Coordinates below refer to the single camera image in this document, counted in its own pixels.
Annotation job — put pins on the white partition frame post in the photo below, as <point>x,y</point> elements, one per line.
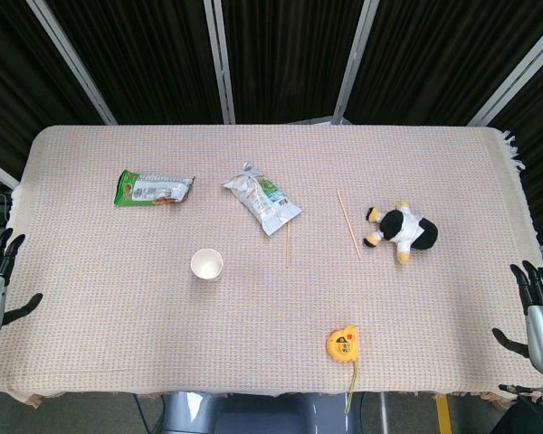
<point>355,63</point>
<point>516,77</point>
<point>72,63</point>
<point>221,63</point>

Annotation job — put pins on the yellow tape measure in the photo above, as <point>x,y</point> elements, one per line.
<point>341,344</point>

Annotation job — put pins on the thin wooden stick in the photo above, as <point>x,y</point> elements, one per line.
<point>348,223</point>
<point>287,246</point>

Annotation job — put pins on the black curtain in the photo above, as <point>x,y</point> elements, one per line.
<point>294,54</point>

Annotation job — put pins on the silver snack bag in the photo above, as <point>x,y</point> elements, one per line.
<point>262,201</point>

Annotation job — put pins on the pink woven tablecloth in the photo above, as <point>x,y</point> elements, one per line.
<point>271,316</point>

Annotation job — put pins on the black and white plush toy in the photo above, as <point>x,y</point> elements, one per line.
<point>402,226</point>

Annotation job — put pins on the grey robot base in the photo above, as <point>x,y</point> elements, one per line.
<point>258,413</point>

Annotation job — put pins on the white paper cup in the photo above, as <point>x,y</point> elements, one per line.
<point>206,264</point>

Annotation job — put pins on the green snack bag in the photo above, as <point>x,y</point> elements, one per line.
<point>151,189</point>

